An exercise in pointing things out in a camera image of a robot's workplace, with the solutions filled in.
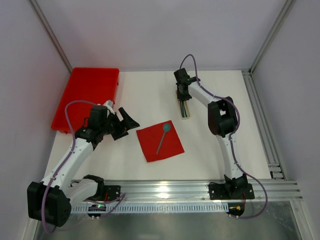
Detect teal spoon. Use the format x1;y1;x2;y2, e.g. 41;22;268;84
156;123;171;154

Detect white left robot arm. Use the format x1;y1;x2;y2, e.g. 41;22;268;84
27;105;140;227

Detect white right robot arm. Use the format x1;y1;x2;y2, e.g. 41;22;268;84
174;68;255;200

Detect beige utensil holder tray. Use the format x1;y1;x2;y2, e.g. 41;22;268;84
175;90;191;120

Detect red plastic tray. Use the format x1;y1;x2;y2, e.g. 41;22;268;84
51;67;120;134

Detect left black controller board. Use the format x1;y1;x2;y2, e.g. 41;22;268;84
87;204;107;219

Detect black controller board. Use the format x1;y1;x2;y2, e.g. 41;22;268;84
227;202;245;218
87;204;107;219

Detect right black controller board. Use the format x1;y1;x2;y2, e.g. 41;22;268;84
227;202;245;218

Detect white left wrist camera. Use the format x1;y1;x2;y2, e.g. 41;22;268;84
103;100;114;113

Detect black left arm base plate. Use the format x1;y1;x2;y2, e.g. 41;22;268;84
99;185;121;202

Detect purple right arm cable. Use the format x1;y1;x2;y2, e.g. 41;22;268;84
178;53;269;220

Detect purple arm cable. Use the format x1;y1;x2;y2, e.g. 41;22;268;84
41;100;126;235
178;53;269;220

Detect white slotted cable duct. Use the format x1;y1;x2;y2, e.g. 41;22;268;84
71;202;228;214

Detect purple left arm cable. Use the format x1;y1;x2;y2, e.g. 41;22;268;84
41;100;126;235

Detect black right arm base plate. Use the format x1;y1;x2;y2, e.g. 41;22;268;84
208;182;255;200

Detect right aluminium corner post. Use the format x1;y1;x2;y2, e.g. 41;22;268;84
249;0;296;75

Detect aluminium corner post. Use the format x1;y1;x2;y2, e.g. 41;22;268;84
28;0;73;74
249;0;296;75

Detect aluminium right side rail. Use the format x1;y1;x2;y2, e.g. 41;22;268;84
241;69;287;181

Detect aluminium rail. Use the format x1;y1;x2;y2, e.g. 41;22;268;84
241;69;287;181
104;179;303;203

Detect left aluminium corner post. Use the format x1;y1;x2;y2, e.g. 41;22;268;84
28;0;73;74

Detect aluminium front rail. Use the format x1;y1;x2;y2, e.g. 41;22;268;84
104;179;303;203

